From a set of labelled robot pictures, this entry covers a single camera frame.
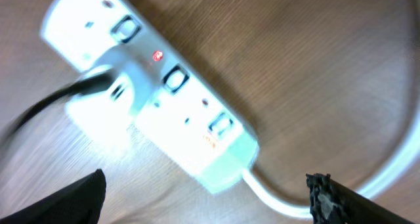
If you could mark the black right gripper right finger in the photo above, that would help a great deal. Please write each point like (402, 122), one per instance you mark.
(333, 203)

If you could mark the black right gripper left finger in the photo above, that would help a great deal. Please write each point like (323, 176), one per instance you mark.
(79, 202)

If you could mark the white USB charger adapter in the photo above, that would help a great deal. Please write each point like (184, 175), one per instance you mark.
(105, 116)

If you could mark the white power strip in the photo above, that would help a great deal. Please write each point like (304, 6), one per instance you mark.
(185, 117)

